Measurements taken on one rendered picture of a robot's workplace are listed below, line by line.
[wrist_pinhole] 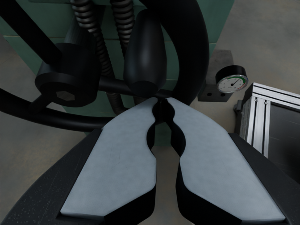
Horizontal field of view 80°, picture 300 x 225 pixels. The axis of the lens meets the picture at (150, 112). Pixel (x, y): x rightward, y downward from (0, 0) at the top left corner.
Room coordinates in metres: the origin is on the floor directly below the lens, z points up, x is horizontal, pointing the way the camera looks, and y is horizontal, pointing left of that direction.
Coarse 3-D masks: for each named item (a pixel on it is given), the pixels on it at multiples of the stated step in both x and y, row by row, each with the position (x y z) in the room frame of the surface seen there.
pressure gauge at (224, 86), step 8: (224, 72) 0.25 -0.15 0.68; (232, 72) 0.24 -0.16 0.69; (240, 72) 0.24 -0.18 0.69; (216, 80) 0.25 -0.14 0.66; (224, 80) 0.24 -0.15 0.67; (232, 80) 0.24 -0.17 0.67; (240, 80) 0.24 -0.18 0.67; (248, 80) 0.24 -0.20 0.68; (224, 88) 0.24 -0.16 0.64; (232, 88) 0.24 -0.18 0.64; (240, 88) 0.24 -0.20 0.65
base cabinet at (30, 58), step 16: (16, 48) 0.30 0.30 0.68; (112, 48) 0.30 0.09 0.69; (32, 64) 0.30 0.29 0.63; (112, 64) 0.30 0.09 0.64; (176, 64) 0.30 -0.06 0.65; (176, 80) 0.30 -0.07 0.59; (96, 96) 0.30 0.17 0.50; (128, 96) 0.30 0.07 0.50; (80, 112) 0.30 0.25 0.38; (96, 112) 0.30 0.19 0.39; (112, 112) 0.30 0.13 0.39; (160, 128) 0.30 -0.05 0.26; (160, 144) 0.30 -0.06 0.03
